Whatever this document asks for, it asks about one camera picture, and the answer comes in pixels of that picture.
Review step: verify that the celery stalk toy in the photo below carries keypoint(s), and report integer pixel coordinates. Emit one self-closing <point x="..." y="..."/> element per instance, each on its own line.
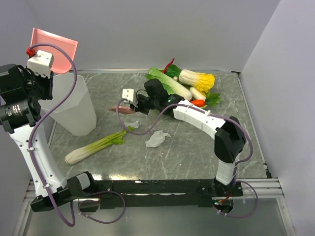
<point x="86" y="151"/>

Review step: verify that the aluminium frame rail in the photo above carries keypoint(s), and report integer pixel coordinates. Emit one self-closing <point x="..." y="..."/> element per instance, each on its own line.
<point x="187" y="207"/>

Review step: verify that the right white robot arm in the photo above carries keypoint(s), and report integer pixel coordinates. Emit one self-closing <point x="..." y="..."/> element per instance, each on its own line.
<point x="228" y="137"/>

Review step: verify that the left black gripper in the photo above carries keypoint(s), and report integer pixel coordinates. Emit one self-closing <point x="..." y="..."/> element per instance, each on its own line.
<point x="27" y="73"/>

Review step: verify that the translucent white trash bin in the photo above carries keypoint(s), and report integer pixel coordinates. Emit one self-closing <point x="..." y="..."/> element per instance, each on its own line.
<point x="76" y="114"/>

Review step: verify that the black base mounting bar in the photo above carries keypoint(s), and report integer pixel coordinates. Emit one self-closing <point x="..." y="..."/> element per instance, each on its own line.
<point x="156" y="193"/>

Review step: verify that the white daikon radish toy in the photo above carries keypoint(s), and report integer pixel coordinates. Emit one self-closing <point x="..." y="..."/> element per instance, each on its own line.
<point x="196" y="94"/>

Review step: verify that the paper scrap above celery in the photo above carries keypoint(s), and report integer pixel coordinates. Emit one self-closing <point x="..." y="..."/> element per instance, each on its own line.
<point x="132" y="125"/>

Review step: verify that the pink plastic dustpan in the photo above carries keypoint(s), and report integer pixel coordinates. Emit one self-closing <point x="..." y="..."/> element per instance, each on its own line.
<point x="61" y="64"/>

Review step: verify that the long green romaine lettuce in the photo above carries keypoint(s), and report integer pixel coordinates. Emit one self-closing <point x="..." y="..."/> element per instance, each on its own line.
<point x="171" y="86"/>

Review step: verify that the orange carrot toy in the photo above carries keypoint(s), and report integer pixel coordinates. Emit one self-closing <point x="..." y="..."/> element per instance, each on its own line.
<point x="198" y="103"/>

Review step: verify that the large paper scrap by bin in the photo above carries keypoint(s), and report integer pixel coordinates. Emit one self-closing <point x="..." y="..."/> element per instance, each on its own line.
<point x="156" y="139"/>

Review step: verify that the dark green leafy vegetable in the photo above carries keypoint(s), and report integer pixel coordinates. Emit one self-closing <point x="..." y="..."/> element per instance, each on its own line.
<point x="173" y="71"/>

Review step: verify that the yellow leaf napa cabbage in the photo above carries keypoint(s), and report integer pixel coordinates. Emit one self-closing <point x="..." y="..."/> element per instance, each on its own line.
<point x="203" y="82"/>

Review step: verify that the red chili pepper toy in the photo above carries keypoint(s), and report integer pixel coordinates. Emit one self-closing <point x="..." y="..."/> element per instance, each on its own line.
<point x="167" y="66"/>

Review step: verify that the pink hand brush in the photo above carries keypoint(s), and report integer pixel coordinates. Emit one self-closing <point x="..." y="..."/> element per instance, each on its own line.
<point x="121" y="110"/>

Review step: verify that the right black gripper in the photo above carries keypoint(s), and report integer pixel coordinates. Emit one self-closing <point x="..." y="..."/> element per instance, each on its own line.
<point x="138" y="107"/>

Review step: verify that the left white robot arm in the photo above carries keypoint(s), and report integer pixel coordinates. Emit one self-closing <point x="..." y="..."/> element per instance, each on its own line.
<point x="51" y="187"/>

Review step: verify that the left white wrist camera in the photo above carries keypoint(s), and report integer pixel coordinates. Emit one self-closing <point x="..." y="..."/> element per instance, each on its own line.
<point x="41" y="63"/>

